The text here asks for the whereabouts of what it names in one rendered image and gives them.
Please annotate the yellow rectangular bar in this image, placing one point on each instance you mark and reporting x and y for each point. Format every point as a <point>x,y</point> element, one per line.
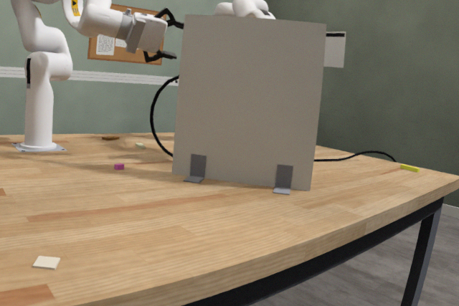
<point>410,168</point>

